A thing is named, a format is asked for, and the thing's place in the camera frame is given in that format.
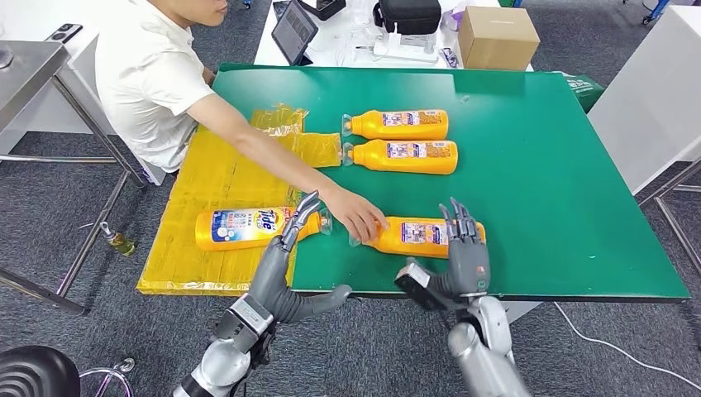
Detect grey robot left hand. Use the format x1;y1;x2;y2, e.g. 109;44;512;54
249;190;353;324

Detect person's right hand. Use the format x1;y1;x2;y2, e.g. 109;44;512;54
322;184;390;245

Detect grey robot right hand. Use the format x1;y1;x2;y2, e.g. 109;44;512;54
427;197;491;299

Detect orange detergent bottle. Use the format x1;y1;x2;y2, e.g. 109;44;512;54
348;215;488;260
341;109;451;141
341;138;460;176
194;205;333;252

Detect small yellow liquid bottle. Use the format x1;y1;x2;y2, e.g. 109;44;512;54
98;220;137;257

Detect white table leg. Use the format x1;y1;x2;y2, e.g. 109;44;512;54
501;301;543;325

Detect yellow taped cardboard mat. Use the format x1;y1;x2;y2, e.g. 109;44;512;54
136;103;343;297

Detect white power strip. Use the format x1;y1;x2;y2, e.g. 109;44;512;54
372;24;439;64

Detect black tablet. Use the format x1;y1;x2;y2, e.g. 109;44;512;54
270;0;320;67

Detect black carry case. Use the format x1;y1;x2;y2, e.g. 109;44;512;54
373;0;442;36

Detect green bag with white print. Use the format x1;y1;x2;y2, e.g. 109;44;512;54
560;71;606;114

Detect pale purple tissue pack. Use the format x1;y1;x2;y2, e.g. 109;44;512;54
441;5;466;31

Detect brown cardboard box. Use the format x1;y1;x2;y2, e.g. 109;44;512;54
457;5;541;72

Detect person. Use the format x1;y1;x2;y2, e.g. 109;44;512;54
93;0;390;245

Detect white cabinet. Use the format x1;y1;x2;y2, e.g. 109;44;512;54
587;4;701;195

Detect blue metal rack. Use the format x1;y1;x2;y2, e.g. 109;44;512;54
621;0;672;26

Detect stainless steel table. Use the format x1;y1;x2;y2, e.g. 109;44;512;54
0;41;146;316

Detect black smartphone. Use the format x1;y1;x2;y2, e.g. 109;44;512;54
45;22;84;45

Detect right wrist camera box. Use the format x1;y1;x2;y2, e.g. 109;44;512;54
393;259;458;313

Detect white floor cable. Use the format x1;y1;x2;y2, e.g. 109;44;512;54
553;301;701;391

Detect chrome stool ring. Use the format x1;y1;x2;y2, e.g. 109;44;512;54
79;356;136;397

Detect steel frame legs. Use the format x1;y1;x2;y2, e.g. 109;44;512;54
637;155;701;278

